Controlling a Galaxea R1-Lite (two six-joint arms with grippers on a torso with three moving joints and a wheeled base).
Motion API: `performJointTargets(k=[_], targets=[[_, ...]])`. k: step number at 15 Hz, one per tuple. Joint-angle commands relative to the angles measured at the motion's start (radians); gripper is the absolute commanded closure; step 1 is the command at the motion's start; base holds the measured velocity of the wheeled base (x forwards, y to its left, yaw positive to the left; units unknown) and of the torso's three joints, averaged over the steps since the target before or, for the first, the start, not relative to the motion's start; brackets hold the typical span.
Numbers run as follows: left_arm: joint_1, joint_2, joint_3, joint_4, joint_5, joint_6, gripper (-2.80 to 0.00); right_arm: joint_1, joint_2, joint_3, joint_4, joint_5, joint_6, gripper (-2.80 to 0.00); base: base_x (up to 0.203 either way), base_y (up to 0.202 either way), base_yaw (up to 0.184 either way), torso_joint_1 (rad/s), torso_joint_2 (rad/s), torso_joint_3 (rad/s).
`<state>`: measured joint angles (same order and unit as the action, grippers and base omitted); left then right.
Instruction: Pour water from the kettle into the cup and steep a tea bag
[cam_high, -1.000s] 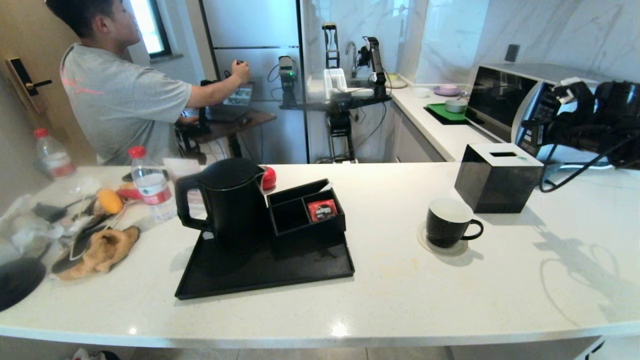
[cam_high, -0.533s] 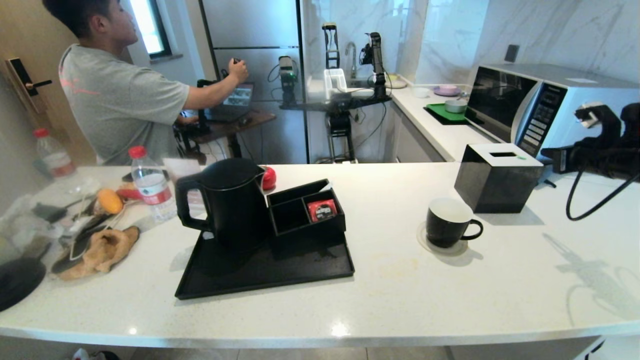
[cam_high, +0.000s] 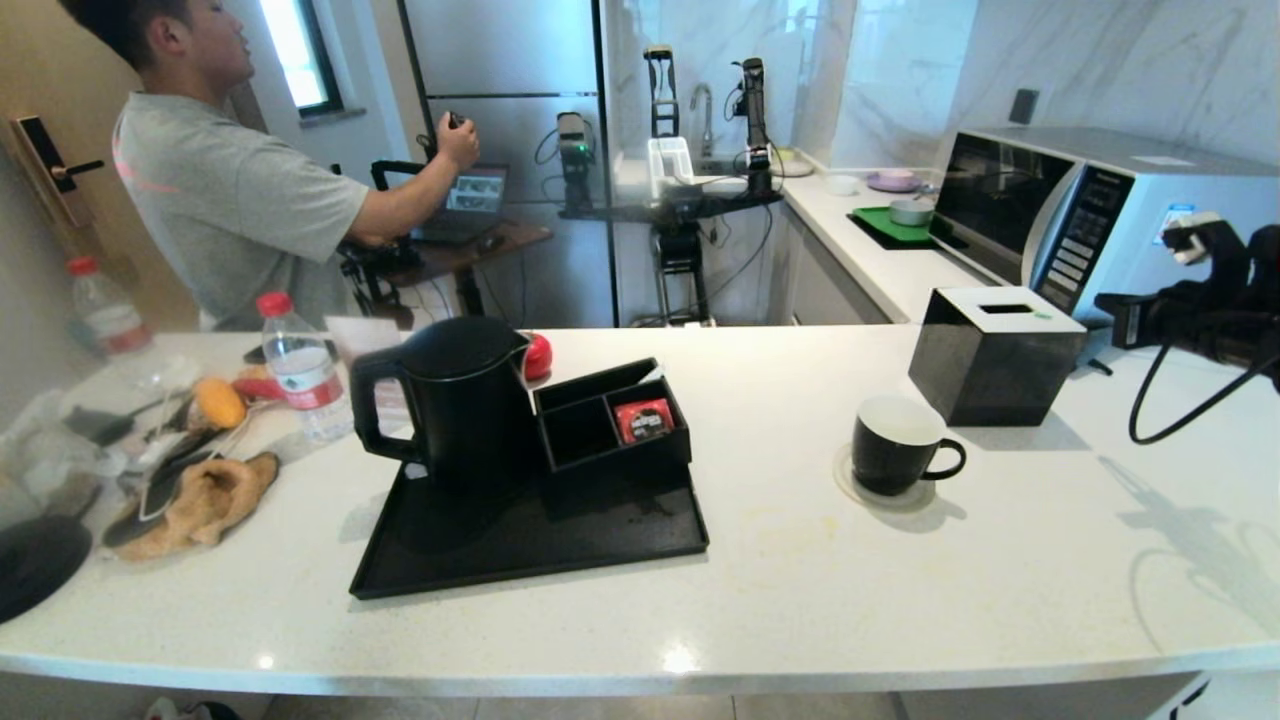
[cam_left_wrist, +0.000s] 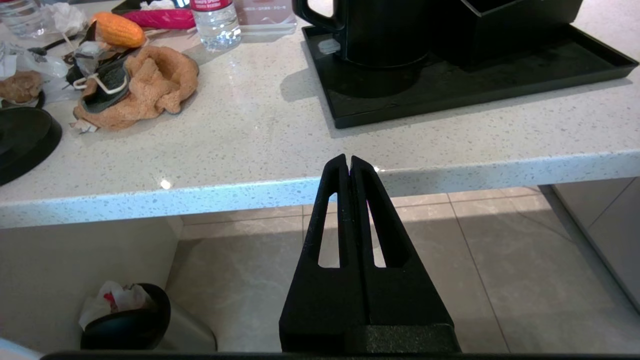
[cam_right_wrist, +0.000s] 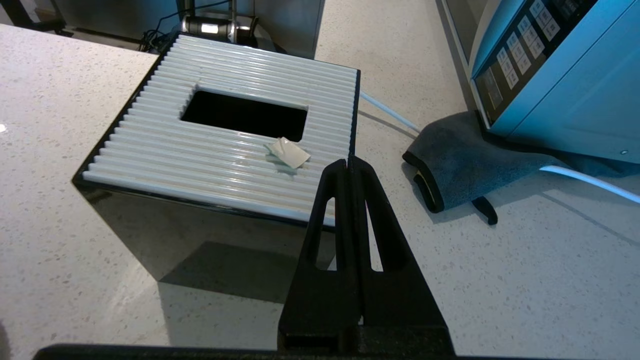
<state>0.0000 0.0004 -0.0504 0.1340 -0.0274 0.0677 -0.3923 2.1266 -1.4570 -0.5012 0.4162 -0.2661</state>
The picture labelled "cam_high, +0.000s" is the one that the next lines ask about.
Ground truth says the translucent white box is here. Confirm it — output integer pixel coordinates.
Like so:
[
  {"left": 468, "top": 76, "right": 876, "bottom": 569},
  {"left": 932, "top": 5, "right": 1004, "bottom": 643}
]
[{"left": 648, "top": 135, "right": 698, "bottom": 186}]

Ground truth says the black tray under mat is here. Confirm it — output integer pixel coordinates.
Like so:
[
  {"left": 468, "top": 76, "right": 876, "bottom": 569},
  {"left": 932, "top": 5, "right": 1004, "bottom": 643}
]
[{"left": 847, "top": 211, "right": 941, "bottom": 250}]

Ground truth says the white plastic bag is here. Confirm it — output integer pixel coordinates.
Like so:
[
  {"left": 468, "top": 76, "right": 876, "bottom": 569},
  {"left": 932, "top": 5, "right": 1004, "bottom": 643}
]
[{"left": 0, "top": 388, "right": 131, "bottom": 521}]

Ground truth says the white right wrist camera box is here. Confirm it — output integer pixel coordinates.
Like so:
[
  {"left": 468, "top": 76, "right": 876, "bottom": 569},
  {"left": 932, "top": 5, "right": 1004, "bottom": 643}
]
[{"left": 1162, "top": 212, "right": 1227, "bottom": 267}]

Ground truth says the white kitchen cabinet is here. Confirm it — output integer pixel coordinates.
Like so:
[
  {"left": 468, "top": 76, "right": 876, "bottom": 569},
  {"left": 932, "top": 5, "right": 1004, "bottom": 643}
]
[{"left": 780, "top": 205, "right": 891, "bottom": 326}]

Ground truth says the black strap tangle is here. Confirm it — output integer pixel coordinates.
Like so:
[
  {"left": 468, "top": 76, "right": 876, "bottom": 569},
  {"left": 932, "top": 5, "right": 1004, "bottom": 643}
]
[{"left": 105, "top": 415, "right": 251, "bottom": 549}]

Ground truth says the chrome kitchen faucet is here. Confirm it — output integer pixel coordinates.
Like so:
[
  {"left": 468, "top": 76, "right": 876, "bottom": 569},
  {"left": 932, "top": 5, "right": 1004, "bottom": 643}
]
[{"left": 690, "top": 83, "right": 716, "bottom": 158}]

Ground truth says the red instant coffee sachet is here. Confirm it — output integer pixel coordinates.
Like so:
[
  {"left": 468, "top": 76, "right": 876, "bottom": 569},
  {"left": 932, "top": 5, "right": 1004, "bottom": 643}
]
[{"left": 613, "top": 398, "right": 676, "bottom": 444}]

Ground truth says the silver microwave oven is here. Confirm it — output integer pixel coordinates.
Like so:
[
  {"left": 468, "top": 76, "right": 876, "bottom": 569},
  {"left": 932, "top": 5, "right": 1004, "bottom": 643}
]
[{"left": 927, "top": 127, "right": 1280, "bottom": 329}]

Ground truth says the black mug white inside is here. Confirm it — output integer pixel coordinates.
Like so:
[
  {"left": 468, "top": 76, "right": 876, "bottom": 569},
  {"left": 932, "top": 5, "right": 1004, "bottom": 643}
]
[{"left": 852, "top": 394, "right": 967, "bottom": 497}]

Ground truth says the black electric kettle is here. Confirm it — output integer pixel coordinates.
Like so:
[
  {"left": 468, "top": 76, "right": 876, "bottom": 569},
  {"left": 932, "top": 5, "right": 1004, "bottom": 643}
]
[{"left": 348, "top": 316, "right": 536, "bottom": 509}]

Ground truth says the orange oval toy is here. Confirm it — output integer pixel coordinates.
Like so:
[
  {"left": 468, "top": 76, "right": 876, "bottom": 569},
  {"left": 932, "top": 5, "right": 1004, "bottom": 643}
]
[{"left": 193, "top": 377, "right": 248, "bottom": 431}]

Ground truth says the black round kettle base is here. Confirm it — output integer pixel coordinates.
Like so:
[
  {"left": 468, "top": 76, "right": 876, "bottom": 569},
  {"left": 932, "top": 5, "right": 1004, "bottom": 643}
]
[{"left": 0, "top": 515, "right": 96, "bottom": 623}]

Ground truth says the black device with green light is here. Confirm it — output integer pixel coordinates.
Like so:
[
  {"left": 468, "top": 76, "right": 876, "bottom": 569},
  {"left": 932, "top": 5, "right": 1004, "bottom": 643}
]
[{"left": 555, "top": 110, "right": 596, "bottom": 211}]

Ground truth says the clear water bottle red label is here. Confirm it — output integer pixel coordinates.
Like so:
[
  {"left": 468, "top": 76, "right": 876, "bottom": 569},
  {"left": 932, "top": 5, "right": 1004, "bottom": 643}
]
[{"left": 258, "top": 292, "right": 353, "bottom": 443}]

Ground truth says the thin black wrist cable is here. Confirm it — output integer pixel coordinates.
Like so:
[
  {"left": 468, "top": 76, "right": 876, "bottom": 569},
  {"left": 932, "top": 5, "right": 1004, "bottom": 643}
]
[{"left": 1128, "top": 340, "right": 1280, "bottom": 447}]

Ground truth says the black centre stand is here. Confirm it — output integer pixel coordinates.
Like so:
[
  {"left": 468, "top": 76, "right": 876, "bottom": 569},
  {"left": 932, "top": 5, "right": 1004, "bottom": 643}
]
[{"left": 645, "top": 43, "right": 713, "bottom": 326}]

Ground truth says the grey white refrigerator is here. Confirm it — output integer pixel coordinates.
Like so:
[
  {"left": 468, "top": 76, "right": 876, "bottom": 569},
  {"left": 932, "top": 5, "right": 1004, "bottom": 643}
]
[{"left": 398, "top": 0, "right": 616, "bottom": 329}]

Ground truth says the red mesh pouch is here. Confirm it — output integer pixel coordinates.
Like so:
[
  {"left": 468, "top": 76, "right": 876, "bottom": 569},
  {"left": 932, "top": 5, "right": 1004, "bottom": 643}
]
[{"left": 235, "top": 368, "right": 291, "bottom": 403}]

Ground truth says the brown wooden desk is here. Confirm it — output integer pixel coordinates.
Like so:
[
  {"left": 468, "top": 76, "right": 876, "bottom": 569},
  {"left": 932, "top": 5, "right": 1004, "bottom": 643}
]
[{"left": 385, "top": 220, "right": 553, "bottom": 331}]

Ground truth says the man in grey shirt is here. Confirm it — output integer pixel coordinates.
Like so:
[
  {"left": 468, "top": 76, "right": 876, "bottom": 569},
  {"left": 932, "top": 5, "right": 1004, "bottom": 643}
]
[{"left": 58, "top": 0, "right": 483, "bottom": 333}]

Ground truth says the clear water bottle red cap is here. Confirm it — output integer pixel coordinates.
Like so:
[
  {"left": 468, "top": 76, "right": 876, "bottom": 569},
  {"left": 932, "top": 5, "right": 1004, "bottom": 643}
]
[{"left": 68, "top": 257, "right": 153, "bottom": 358}]

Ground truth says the black compartment organizer box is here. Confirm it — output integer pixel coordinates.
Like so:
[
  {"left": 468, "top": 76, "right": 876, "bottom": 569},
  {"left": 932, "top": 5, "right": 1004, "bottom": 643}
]
[{"left": 533, "top": 357, "right": 693, "bottom": 501}]

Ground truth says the black open laptop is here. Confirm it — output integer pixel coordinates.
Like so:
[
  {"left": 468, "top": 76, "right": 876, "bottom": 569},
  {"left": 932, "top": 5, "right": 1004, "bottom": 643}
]
[{"left": 415, "top": 163, "right": 508, "bottom": 244}]

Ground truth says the black tissue box white lid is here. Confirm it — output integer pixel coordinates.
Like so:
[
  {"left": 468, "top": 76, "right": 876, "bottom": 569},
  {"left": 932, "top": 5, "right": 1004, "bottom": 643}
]
[{"left": 908, "top": 286, "right": 1087, "bottom": 428}]

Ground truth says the round clear coaster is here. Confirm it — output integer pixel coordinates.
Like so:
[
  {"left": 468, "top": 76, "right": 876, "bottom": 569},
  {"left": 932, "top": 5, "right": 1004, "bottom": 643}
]
[{"left": 833, "top": 441, "right": 937, "bottom": 513}]

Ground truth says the green mat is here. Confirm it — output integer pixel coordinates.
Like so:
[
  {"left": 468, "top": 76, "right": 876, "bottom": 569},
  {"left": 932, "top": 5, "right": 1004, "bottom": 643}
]
[{"left": 852, "top": 205, "right": 936, "bottom": 243}]

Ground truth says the black door lock handle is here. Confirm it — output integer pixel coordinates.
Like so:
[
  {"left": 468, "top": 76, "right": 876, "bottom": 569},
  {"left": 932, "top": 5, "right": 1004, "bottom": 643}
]
[{"left": 12, "top": 115, "right": 103, "bottom": 196}]

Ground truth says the dark framed window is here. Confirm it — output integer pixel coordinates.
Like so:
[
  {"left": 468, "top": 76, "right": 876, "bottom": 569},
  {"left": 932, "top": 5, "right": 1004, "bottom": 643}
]
[{"left": 258, "top": 0, "right": 346, "bottom": 119}]

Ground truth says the black rectangular serving tray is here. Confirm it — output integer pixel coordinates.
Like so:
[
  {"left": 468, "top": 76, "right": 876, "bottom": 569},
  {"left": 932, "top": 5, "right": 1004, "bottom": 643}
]
[{"left": 348, "top": 455, "right": 711, "bottom": 601}]

